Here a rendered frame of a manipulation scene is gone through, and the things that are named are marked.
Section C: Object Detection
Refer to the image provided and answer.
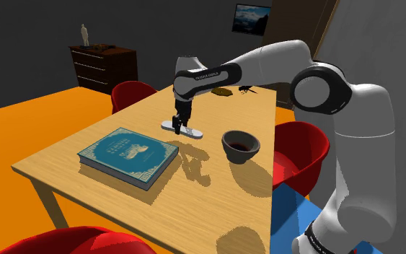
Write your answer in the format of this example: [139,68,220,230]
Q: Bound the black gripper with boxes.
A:
[172,99,193,136]

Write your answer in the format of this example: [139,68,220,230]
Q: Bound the white remote control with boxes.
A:
[161,121,204,140]

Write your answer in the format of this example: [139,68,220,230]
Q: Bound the brown flat hexagonal object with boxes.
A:
[211,87,233,97]

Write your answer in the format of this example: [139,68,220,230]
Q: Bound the red chair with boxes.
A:
[0,226,158,254]
[272,121,331,198]
[110,80,159,115]

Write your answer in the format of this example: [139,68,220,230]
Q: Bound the teal hardcover book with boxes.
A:
[77,127,180,191]

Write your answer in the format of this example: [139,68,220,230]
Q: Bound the dark grey bowl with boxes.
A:
[221,130,261,165]

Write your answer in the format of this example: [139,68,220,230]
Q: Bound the small black thin object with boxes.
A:
[238,85,259,95]

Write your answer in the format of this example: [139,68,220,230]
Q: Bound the light wooden table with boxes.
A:
[11,82,278,254]

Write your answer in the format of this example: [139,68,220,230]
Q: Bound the dark chest of drawers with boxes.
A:
[69,23,139,96]

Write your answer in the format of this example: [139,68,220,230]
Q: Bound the blue robot stand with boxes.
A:
[270,182,384,254]

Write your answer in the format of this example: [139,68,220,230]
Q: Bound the brown wooden door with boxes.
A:
[261,0,340,110]

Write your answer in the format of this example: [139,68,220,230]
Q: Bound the framed wall picture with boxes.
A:
[231,3,273,37]

